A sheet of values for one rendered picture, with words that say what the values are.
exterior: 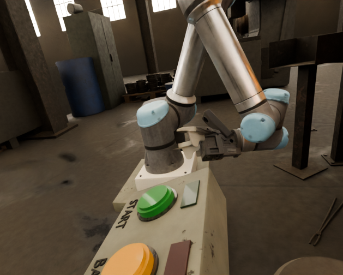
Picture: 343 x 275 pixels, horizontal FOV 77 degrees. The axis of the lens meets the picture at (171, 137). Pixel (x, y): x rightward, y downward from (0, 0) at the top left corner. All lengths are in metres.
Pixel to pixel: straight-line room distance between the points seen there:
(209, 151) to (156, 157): 0.21
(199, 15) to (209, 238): 0.50
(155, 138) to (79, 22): 3.36
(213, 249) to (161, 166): 0.59
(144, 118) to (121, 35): 11.09
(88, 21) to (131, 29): 7.77
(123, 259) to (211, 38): 0.49
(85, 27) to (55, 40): 9.77
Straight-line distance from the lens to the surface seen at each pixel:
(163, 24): 11.12
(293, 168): 1.48
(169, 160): 0.76
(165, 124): 0.72
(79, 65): 3.70
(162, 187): 0.23
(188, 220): 0.19
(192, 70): 0.76
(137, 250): 0.17
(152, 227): 0.20
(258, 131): 0.55
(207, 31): 0.57
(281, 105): 0.67
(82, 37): 3.94
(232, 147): 0.68
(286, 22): 3.78
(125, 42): 11.68
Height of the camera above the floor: 0.74
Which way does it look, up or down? 21 degrees down
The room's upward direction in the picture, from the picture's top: 9 degrees counter-clockwise
